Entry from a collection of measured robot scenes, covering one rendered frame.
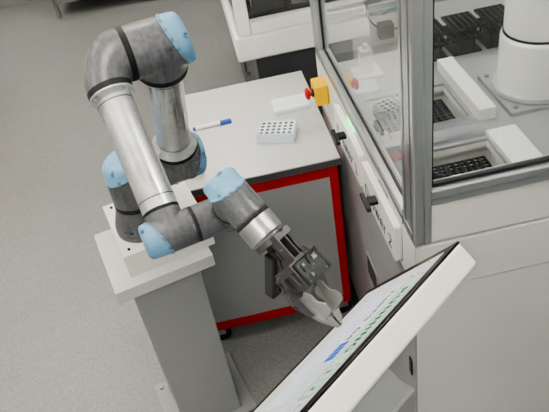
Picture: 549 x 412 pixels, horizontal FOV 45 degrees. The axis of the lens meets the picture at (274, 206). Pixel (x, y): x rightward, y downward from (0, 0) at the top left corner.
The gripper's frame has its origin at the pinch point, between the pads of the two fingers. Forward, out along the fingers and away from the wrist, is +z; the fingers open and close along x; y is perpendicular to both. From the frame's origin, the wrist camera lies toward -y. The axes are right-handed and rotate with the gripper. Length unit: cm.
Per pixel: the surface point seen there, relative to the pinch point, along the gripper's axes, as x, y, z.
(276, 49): 107, -87, -76
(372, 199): 42.9, -21.5, -11.0
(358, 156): 55, -29, -22
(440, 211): 35.7, 2.7, -0.5
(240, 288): 39, -107, -15
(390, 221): 36.9, -14.0, -4.5
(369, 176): 49, -23, -16
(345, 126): 65, -36, -31
